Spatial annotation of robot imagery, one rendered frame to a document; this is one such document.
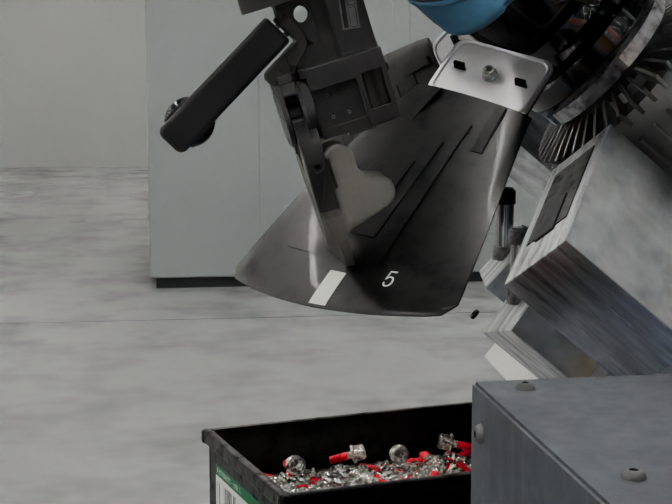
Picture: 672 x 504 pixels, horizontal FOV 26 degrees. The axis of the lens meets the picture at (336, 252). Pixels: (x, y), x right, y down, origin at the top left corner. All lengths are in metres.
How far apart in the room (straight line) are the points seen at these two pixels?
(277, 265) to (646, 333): 0.29
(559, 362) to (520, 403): 0.59
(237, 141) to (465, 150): 5.60
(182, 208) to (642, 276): 5.72
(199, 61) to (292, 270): 5.60
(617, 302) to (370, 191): 0.20
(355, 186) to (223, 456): 0.22
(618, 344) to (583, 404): 0.50
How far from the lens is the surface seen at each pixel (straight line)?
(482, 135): 1.16
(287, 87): 1.04
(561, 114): 1.25
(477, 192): 1.11
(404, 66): 1.38
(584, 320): 1.10
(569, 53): 1.23
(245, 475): 0.94
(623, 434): 0.57
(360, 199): 1.07
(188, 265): 6.79
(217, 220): 6.76
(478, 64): 1.22
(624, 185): 1.14
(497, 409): 0.61
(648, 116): 1.20
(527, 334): 1.19
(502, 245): 1.30
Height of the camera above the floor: 1.15
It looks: 8 degrees down
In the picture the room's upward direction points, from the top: straight up
